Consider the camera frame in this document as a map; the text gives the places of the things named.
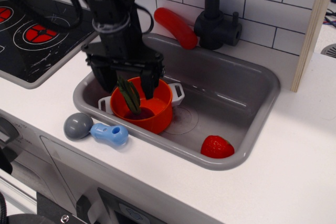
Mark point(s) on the orange toy pot white handles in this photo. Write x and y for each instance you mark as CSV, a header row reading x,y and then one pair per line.
x,y
156,113

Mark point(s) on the dark grey toy faucet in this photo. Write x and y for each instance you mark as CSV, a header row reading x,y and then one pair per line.
x,y
213,30

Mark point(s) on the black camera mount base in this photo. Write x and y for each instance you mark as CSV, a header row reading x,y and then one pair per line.
x,y
47,212

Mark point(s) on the red toy strawberry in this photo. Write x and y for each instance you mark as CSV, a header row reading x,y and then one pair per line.
x,y
215,146

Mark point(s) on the grey and blue toy scoop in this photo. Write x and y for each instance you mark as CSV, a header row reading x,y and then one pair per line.
x,y
80,125

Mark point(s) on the light wooden side panel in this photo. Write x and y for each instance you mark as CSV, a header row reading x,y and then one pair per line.
x,y
310,40

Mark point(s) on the purple toy beet green stem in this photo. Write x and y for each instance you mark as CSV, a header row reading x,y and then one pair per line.
x,y
132,99

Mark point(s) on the black toy stove top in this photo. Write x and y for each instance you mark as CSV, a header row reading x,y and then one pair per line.
x,y
31,53

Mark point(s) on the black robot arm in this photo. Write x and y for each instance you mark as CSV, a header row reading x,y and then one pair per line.
x,y
114,12

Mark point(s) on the grey oven knob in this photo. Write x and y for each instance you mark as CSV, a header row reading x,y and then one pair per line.
x,y
9,133

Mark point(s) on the grey round floor vent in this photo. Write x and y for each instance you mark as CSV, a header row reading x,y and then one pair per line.
x,y
329,50

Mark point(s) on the red toy sausage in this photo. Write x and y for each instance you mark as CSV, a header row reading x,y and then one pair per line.
x,y
177,27

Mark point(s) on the grey plastic sink basin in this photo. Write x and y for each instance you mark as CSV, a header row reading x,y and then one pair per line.
x,y
224,96

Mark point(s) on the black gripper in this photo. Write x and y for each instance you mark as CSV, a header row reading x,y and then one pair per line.
x,y
121,48

